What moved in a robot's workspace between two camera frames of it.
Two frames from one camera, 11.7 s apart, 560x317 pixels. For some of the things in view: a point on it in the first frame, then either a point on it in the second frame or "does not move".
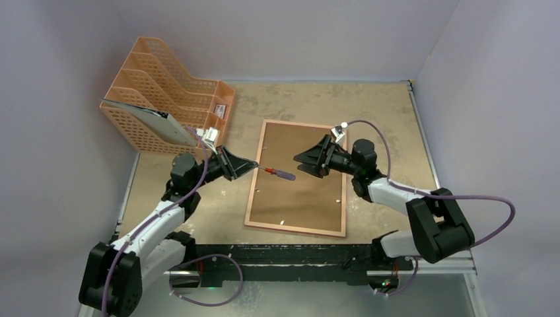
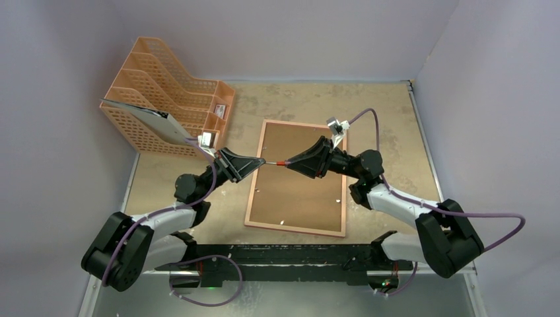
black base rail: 210,263 does not move
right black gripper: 327,156 does not move
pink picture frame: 310,203 does not move
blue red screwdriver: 280,174 → 279,163
